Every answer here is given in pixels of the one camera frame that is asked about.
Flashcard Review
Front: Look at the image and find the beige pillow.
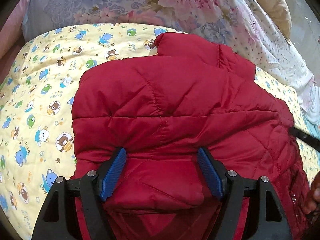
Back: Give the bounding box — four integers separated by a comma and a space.
256, 0, 292, 40

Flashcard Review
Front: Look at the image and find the floral white blue quilt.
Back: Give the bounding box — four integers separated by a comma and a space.
22, 0, 319, 124

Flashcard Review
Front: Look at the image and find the pink padded quilt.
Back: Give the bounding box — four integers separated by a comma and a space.
1, 0, 30, 82

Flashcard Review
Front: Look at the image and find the red quilted puffer jacket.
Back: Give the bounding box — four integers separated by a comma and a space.
72, 33, 309, 239

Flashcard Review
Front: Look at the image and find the light blue floral sheet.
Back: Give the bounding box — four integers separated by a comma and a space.
302, 110, 320, 139

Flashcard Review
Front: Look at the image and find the person's right hand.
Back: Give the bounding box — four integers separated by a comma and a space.
303, 172, 320, 215

